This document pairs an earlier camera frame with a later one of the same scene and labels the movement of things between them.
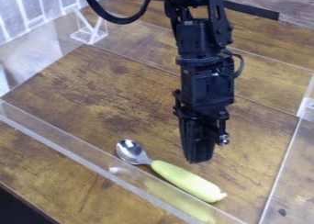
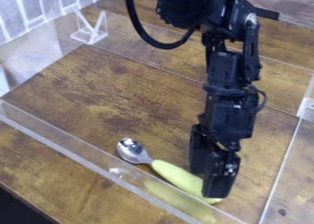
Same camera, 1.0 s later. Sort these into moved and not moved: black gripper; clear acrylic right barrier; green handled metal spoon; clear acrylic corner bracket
Moved: black gripper
Not moved: clear acrylic corner bracket; clear acrylic right barrier; green handled metal spoon
